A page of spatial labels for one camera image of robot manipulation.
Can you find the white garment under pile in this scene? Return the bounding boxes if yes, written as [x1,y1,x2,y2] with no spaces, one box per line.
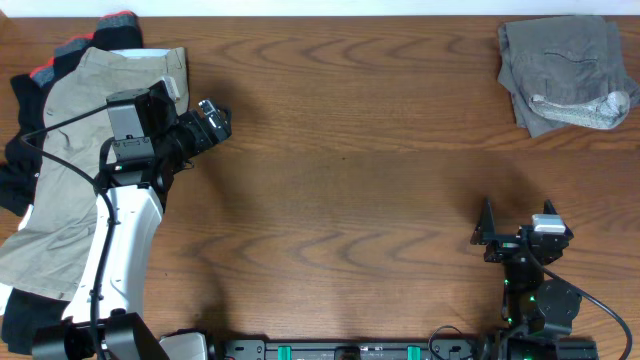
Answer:
[0,47,171,316]

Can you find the grey shorts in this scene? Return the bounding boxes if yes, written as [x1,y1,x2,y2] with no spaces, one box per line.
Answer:
[498,16,639,138]

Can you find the black garment with red trim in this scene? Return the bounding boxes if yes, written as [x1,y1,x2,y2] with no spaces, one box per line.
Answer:
[1,11,143,216]

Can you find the khaki shorts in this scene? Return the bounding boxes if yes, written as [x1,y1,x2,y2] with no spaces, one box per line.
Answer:
[0,46,190,303]

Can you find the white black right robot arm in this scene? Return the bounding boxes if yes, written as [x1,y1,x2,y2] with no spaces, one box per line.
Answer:
[470,200,599,360]

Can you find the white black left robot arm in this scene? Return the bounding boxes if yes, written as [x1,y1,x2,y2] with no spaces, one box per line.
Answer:
[32,90,232,359]

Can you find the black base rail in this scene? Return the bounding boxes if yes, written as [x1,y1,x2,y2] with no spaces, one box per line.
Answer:
[159,329,600,360]

